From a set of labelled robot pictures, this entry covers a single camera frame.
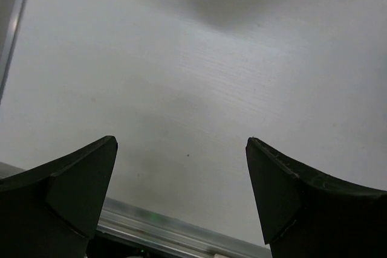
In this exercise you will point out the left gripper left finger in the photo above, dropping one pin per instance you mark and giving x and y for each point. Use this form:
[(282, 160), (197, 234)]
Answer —
[(53, 209)]

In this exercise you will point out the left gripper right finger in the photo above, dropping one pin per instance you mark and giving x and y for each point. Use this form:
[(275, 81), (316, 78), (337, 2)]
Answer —
[(304, 212)]

